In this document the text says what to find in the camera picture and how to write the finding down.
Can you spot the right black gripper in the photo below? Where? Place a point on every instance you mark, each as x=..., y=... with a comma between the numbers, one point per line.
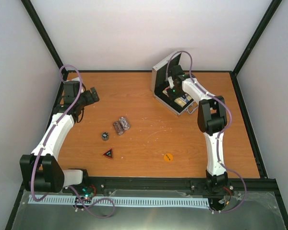
x=171, y=97

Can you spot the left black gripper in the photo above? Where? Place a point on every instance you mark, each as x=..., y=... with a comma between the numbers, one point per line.
x=90, y=100

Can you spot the blue gold card deck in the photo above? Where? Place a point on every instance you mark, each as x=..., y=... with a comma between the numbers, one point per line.
x=183, y=100

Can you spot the small dark chip stack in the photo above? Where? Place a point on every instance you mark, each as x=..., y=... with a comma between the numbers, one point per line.
x=105, y=136

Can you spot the black red triangle button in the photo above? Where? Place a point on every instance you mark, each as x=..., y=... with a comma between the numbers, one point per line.
x=108, y=154

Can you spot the orange round button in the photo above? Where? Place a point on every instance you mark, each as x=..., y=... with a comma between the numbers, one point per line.
x=168, y=157

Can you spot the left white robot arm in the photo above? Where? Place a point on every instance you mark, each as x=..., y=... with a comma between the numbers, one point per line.
x=40, y=170

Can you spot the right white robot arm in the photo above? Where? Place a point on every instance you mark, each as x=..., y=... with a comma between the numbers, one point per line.
x=211, y=120

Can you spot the aluminium poker case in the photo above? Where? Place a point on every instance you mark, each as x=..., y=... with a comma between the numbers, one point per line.
x=160, y=84

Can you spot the black front rail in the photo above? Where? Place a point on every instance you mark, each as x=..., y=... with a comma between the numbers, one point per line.
x=109, y=184

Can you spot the light blue cable duct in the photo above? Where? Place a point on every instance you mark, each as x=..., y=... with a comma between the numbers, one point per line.
x=129, y=201

